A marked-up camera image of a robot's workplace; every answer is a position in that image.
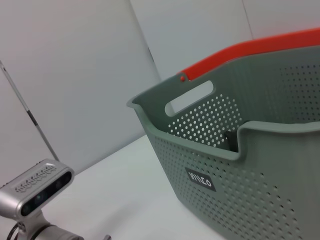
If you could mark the grey-green perforated storage bin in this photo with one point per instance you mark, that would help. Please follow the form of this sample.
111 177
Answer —
250 187

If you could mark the black clay teapot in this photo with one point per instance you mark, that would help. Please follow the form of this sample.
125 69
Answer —
232 142

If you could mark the left wrist camera housing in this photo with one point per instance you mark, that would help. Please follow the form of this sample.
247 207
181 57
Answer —
32 185

